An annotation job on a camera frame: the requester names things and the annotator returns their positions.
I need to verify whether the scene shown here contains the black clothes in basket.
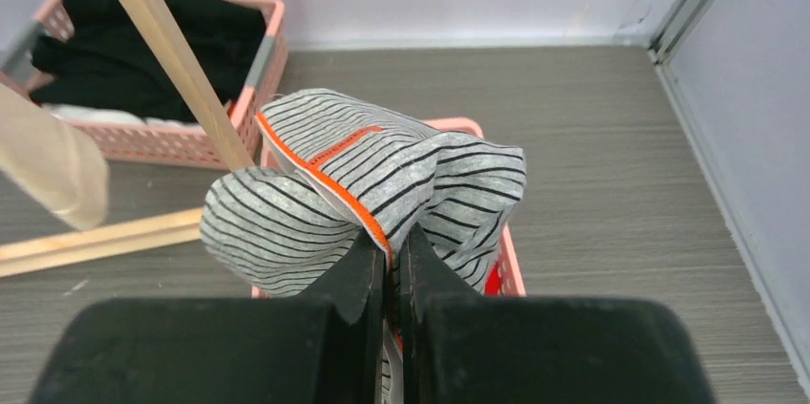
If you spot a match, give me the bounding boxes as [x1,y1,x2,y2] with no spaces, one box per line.
[30,0,266,123]

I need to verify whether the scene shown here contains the pink basket with black clothes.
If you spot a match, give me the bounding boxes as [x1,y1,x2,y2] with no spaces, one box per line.
[1,0,288,169]

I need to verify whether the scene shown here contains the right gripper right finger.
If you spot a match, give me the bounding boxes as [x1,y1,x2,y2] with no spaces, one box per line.
[399,227,715,404]

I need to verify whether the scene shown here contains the grey striped underwear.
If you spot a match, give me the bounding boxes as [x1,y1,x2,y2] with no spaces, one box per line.
[199,87,529,404]

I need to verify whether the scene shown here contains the red underwear white trim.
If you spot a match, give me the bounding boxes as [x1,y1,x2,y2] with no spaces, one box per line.
[483,263,502,296]

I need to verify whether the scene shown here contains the wooden clothes rack frame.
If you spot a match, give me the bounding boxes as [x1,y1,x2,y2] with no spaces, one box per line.
[1,0,253,277]

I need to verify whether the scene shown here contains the beige underwear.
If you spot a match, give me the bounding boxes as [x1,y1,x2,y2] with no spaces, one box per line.
[1,85,109,230]

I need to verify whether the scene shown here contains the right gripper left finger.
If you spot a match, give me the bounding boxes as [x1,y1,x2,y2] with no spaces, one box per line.
[30,234,385,403]

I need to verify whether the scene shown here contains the empty pink basket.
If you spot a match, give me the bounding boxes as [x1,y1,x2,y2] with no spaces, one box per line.
[256,116,526,296]

